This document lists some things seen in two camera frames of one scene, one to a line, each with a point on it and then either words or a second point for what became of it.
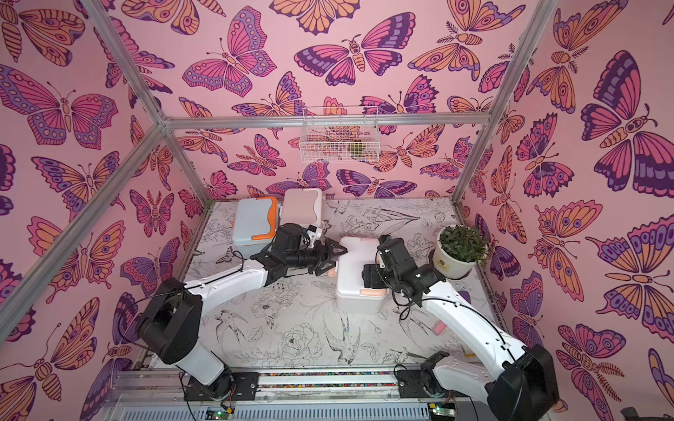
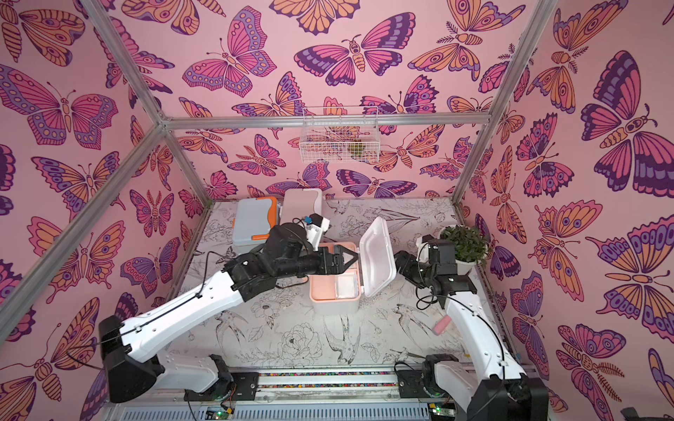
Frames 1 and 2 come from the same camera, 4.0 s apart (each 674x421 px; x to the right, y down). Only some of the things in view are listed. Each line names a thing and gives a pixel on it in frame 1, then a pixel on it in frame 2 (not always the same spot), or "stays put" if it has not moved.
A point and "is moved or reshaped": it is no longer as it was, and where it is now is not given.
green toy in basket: [356, 149] stays put
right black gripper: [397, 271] -> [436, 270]
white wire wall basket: [340, 135] stays put
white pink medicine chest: [352, 296] is moved or reshaped
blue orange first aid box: [254, 224] stays put
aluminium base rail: [333, 396] stays put
